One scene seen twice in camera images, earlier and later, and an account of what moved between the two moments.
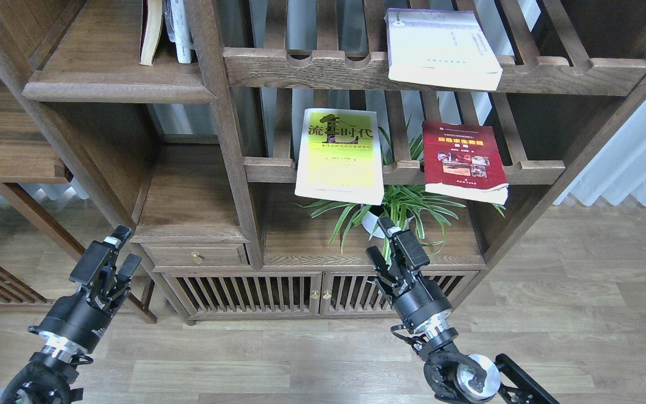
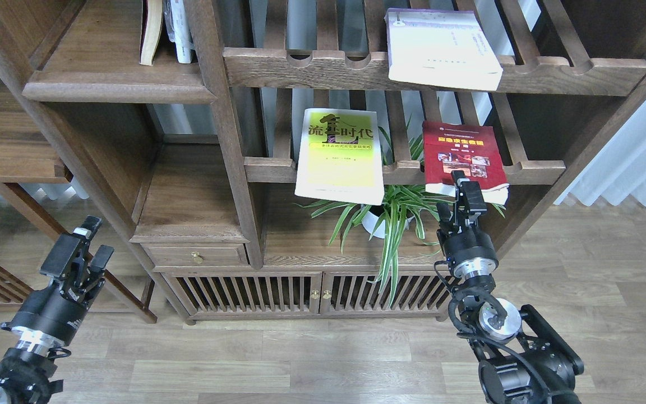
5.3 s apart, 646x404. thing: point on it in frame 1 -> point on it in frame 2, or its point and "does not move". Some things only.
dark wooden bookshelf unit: [295, 158] does not move
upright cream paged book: [151, 26] does not move
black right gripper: [423, 307] -> [469, 252]
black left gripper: [71, 328] -> [47, 318]
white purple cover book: [446, 47] does not move
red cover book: [463, 161] does not move
